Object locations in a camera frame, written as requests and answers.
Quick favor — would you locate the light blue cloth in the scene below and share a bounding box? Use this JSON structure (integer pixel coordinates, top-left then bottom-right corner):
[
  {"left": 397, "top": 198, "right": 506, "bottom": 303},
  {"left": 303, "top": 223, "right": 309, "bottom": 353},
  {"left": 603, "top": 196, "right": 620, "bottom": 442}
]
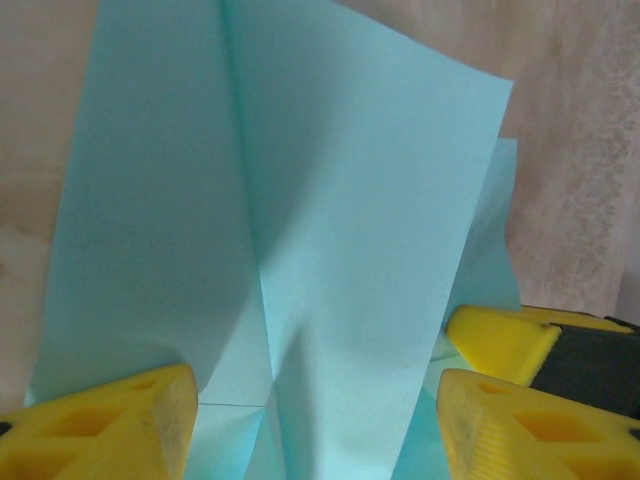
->
[{"left": 22, "top": 0, "right": 521, "bottom": 480}]

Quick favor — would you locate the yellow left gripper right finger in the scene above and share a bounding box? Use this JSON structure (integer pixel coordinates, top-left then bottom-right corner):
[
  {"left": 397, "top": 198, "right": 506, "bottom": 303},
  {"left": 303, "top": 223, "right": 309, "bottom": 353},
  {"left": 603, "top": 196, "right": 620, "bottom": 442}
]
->
[{"left": 436, "top": 368, "right": 640, "bottom": 480}]

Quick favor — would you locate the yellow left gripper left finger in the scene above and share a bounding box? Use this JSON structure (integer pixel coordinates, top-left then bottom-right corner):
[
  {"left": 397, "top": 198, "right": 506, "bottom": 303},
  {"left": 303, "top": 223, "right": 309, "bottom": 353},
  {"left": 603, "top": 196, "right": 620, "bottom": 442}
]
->
[{"left": 0, "top": 363, "right": 199, "bottom": 480}]

